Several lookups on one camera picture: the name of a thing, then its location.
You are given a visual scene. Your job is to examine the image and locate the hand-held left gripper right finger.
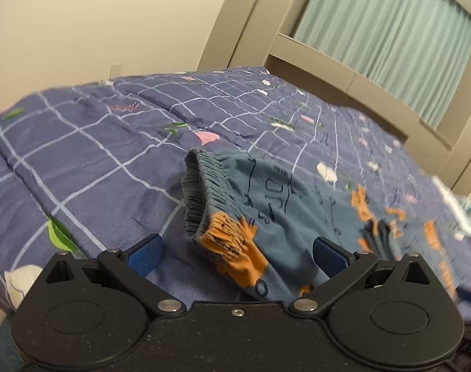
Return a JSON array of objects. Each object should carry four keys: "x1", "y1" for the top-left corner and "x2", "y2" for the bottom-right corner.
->
[{"x1": 287, "y1": 236, "x2": 438, "y2": 318}]

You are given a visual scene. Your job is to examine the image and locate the blue checked floral blanket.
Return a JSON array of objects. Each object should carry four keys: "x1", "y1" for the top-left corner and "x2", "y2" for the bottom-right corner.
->
[{"x1": 0, "y1": 66, "x2": 471, "y2": 332}]

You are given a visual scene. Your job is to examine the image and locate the grey built-in wardrobe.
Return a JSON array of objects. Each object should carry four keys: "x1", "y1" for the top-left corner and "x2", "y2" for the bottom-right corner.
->
[{"x1": 197, "y1": 0, "x2": 471, "y2": 199}]

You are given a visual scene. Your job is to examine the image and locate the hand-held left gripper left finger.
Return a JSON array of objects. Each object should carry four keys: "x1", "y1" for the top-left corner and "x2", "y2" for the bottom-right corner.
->
[{"x1": 38, "y1": 233, "x2": 187, "y2": 318}]

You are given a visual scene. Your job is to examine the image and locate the light blue crumpled cloth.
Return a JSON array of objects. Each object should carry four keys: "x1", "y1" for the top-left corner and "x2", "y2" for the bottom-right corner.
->
[{"x1": 433, "y1": 176, "x2": 471, "y2": 241}]

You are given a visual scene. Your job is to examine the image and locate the person's leg in jeans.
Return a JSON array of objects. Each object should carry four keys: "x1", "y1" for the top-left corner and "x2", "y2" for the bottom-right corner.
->
[{"x1": 0, "y1": 316, "x2": 27, "y2": 372}]

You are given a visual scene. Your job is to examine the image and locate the teal curtain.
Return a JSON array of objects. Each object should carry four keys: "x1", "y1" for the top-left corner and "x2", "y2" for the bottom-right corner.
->
[{"x1": 293, "y1": 0, "x2": 471, "y2": 129}]

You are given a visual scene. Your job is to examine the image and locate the blue pants with orange print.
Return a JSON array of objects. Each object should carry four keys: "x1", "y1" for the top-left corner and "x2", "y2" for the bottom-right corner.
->
[{"x1": 181, "y1": 147, "x2": 470, "y2": 308}]

